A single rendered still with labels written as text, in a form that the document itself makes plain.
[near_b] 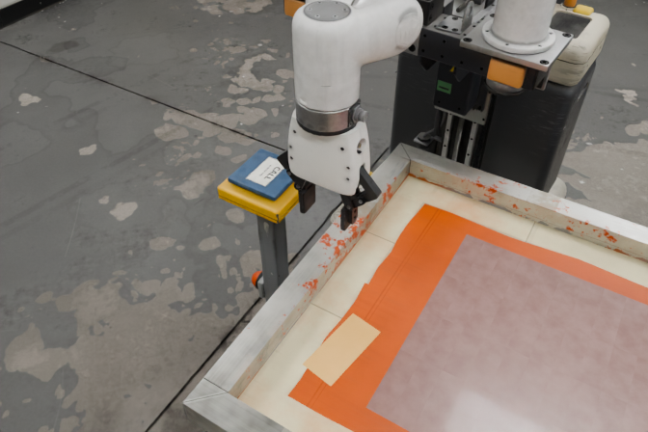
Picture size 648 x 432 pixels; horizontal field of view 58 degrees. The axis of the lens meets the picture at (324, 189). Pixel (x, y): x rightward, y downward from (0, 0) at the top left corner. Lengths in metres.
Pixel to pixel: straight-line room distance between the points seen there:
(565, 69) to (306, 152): 1.07
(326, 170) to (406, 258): 0.24
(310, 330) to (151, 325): 1.30
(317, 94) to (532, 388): 0.45
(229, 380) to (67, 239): 1.76
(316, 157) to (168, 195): 1.81
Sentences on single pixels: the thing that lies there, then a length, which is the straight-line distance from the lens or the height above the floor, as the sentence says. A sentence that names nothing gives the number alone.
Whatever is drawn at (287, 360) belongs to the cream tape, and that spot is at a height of 0.96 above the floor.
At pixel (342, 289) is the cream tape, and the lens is 0.85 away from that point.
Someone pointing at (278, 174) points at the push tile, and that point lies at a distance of 1.02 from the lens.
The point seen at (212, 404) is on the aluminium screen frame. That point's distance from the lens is 0.73.
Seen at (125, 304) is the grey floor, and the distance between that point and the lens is 2.15.
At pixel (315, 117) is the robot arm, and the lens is 0.66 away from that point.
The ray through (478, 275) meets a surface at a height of 0.96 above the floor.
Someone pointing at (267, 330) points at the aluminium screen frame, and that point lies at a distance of 0.77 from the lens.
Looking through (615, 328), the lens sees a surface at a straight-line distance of 0.91.
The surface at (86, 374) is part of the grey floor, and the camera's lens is 2.03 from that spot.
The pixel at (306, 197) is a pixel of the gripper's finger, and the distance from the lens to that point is 0.80.
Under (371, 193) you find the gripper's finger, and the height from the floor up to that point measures 1.13.
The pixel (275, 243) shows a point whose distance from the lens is 1.11.
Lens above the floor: 1.62
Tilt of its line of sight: 42 degrees down
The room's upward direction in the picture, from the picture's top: straight up
